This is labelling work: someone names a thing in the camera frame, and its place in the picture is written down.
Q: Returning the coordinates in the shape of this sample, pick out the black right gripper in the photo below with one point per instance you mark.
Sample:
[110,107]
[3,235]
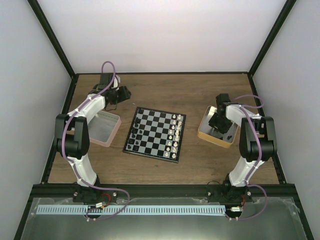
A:
[223,130]

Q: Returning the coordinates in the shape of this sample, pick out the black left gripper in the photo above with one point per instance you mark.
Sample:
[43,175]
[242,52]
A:
[124,95]

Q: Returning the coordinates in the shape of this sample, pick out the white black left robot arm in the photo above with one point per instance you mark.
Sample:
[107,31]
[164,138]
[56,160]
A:
[71,134]

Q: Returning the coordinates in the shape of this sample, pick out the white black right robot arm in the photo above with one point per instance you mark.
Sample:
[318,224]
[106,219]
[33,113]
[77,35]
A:
[257,141]

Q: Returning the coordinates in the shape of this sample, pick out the magnetic chess board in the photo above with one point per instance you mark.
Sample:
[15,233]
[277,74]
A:
[156,131]

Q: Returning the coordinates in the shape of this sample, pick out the gold metal tin tray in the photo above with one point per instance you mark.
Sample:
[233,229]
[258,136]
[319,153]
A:
[211,135]

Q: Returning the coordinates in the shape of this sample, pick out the pink metal tin tray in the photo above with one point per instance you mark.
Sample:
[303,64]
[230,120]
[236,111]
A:
[103,127]

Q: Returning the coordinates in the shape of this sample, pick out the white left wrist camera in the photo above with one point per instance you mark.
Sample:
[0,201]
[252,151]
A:
[116,83]

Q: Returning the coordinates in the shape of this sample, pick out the black enclosure frame post left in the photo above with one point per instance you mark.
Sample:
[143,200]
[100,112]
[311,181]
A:
[41,17]

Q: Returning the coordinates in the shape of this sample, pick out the black enclosure frame post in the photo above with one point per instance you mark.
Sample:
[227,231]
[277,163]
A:
[41,17]
[280,20]

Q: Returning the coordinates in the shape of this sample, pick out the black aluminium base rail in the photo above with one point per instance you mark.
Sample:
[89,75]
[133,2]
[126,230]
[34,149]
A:
[82,194]

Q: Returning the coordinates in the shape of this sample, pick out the light blue slotted cable duct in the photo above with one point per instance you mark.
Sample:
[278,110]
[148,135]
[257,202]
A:
[141,210]

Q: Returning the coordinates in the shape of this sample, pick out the black enclosure frame post right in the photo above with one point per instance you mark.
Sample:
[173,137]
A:
[280,20]

